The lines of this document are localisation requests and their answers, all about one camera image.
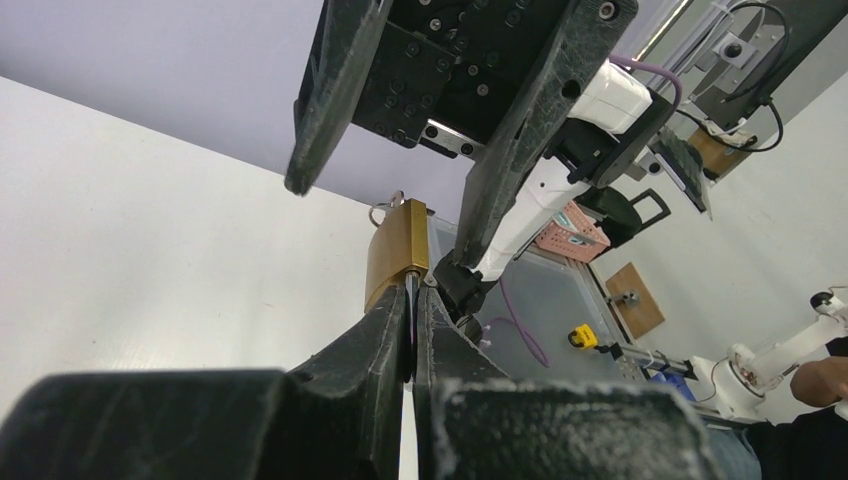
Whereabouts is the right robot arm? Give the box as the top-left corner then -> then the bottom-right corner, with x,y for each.
285,1 -> 671,318

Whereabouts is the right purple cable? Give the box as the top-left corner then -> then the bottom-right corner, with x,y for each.
609,52 -> 684,121

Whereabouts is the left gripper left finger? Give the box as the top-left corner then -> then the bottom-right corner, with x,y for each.
1,287 -> 406,479

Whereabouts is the wooden block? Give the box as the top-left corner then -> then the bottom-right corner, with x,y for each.
605,262 -> 665,339

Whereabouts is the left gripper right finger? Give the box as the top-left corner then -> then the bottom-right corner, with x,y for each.
413,287 -> 722,479

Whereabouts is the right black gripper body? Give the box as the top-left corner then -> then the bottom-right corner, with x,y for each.
352,1 -> 576,158

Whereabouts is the yellow tape measure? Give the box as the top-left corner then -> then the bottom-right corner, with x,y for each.
567,324 -> 599,350

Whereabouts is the pink plastic basket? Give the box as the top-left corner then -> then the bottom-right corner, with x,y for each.
534,201 -> 611,264

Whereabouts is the person hand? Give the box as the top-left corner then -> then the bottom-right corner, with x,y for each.
790,356 -> 847,408

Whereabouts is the small brass padlock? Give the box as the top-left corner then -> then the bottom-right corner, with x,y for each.
364,199 -> 429,382

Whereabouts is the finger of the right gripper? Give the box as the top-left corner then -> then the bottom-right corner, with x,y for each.
452,0 -> 639,269
285,0 -> 393,196

